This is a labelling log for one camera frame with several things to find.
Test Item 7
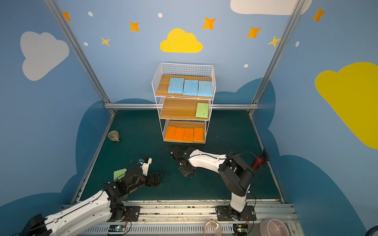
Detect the aluminium frame rail back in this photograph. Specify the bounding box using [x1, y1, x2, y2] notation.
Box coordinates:
[104, 103, 259, 110]

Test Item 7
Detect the red black handheld object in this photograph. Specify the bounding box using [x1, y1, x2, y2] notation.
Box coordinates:
[252, 149, 269, 170]

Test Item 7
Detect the white wire three-tier shelf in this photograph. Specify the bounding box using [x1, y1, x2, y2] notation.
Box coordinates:
[152, 63, 216, 144]

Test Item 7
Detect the blue sponge front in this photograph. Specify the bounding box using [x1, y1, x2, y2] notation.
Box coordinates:
[183, 80, 199, 96]

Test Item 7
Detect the aluminium frame post left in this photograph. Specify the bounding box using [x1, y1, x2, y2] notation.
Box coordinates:
[44, 0, 111, 104]

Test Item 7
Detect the aluminium frame post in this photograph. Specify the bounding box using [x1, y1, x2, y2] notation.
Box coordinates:
[44, 0, 111, 104]
[248, 0, 307, 118]

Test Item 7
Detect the aluminium frame post right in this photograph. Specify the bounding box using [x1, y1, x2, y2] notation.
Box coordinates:
[248, 0, 307, 118]

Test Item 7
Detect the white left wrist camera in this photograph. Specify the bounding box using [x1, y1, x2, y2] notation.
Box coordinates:
[139, 157, 152, 176]

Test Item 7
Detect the pink bowl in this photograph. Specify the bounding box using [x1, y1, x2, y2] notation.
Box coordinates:
[259, 219, 289, 236]

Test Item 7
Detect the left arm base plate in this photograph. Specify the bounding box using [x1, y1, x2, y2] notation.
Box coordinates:
[119, 206, 141, 222]

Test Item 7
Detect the orange sponge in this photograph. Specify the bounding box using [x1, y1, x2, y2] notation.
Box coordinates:
[193, 127, 205, 143]
[164, 126, 176, 141]
[184, 128, 194, 143]
[174, 127, 185, 142]

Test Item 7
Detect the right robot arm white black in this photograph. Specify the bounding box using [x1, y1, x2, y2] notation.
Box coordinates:
[170, 147, 254, 213]

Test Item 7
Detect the blue sponge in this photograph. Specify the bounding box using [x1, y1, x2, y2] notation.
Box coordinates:
[168, 78, 185, 94]
[197, 81, 213, 97]
[183, 80, 199, 96]

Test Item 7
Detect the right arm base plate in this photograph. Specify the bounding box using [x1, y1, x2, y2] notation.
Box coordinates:
[215, 205, 257, 221]

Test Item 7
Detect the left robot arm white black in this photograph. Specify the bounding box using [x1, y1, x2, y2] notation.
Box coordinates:
[18, 166, 164, 236]

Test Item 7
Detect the beige ceramic mug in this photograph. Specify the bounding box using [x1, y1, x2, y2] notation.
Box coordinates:
[107, 130, 120, 142]

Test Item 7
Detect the clear plastic bowl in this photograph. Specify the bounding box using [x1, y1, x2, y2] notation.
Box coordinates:
[203, 219, 222, 236]

